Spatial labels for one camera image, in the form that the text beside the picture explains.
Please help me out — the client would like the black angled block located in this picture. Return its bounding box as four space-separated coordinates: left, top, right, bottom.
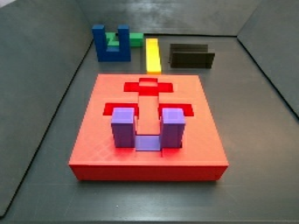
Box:
170 44 215 69

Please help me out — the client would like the green zigzag block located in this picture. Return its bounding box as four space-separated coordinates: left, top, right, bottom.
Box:
107 32 145 47

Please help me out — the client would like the red puzzle board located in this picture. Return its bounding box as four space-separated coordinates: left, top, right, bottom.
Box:
70 74 230 181

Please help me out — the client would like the purple U-shaped block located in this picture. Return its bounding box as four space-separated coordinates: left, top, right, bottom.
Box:
111 108 186 151

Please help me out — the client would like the blue U-shaped block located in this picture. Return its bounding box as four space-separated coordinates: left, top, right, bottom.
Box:
92 24 131 62

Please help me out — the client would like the yellow long bar block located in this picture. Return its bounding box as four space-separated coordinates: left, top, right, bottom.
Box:
146 38 162 74

